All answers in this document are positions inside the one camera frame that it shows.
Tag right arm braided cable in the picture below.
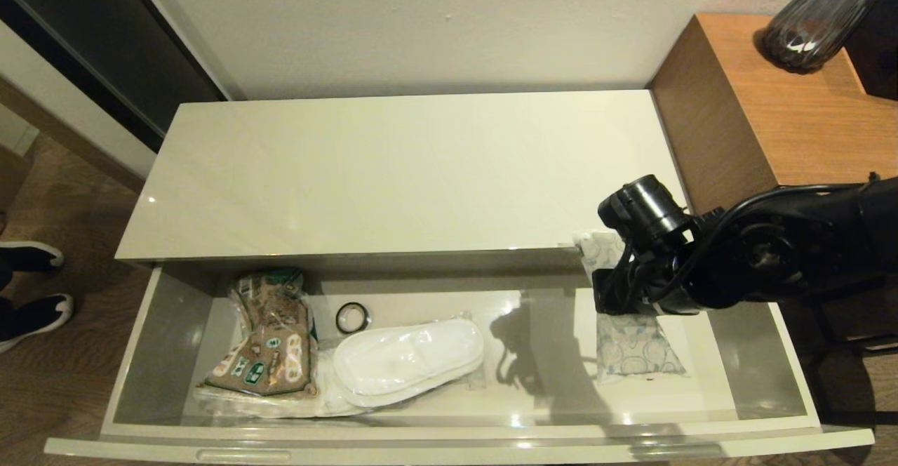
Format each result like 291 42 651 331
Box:
656 183 878 295

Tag black white-soled shoe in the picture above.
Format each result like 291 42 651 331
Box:
0 293 74 353
0 241 65 274

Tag brown snack bag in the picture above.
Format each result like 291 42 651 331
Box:
196 268 321 398

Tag brown wooden side table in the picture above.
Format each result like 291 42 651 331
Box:
649 13 898 246

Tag white cabinet drawer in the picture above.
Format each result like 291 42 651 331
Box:
43 245 876 465

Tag black tape roll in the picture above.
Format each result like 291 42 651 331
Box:
335 302 372 335

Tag blue patterned tissue pack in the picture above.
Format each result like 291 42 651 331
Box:
574 231 688 384

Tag grey wood-trimmed door frame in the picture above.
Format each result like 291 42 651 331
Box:
0 20 159 193

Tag white glossy cabinet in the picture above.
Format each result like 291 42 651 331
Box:
116 89 695 262

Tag black box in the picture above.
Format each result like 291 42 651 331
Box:
844 0 898 102

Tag packaged white slippers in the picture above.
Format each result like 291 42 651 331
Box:
192 350 369 420
331 317 487 409

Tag dark ribbed glass vase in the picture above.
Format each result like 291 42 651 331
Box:
761 0 895 74

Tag dark door panel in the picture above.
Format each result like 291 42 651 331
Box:
0 0 229 154

